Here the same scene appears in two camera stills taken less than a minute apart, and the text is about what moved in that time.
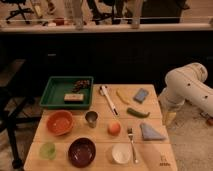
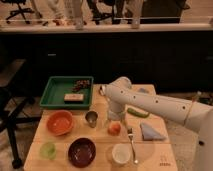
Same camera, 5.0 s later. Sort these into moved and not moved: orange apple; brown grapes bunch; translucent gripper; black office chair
Moved: translucent gripper
Not moved: black office chair; brown grapes bunch; orange apple
